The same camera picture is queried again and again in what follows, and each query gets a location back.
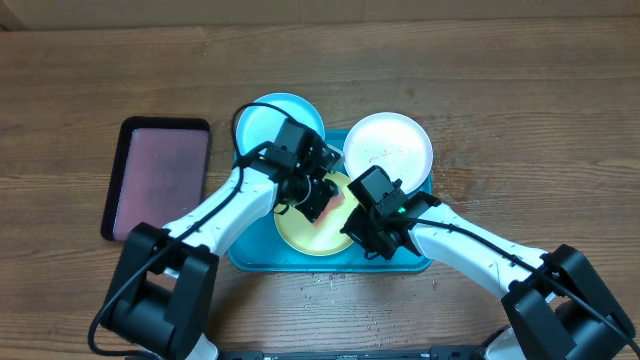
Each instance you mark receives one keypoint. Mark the yellow-green plate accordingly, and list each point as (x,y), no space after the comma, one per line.
(325,240)

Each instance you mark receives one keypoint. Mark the green and pink sponge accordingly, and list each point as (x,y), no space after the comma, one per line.
(333,212)

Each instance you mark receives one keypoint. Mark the teal plastic tray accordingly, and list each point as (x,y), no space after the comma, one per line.
(261,248)

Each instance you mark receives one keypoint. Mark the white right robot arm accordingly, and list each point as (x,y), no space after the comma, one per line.
(557,305)

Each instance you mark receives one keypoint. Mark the white plate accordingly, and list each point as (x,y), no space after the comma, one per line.
(393,141)

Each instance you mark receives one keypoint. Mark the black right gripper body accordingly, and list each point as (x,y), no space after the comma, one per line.
(362,230)

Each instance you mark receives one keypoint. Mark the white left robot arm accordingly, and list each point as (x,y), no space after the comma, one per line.
(160,294)

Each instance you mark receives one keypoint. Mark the light blue plate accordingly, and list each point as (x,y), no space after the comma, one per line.
(259,124)

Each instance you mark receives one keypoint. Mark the black tray of soapy water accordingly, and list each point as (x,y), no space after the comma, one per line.
(158,174)

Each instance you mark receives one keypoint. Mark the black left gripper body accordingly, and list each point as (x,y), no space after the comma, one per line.
(313,196)

